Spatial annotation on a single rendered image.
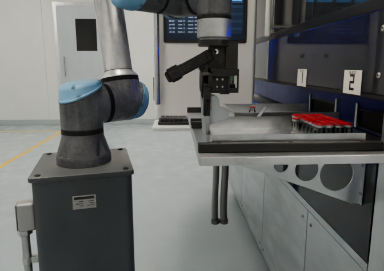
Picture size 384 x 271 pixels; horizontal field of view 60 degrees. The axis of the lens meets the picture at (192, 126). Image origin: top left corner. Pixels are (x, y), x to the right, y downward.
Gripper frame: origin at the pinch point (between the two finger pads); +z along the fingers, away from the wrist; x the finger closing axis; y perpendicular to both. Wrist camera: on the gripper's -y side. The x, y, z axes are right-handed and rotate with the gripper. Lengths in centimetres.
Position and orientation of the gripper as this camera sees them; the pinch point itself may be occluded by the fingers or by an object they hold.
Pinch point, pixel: (204, 129)
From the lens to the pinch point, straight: 77.7
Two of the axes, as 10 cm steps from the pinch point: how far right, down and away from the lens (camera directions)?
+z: 0.0, 9.8, 1.8
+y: 10.0, -0.1, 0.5
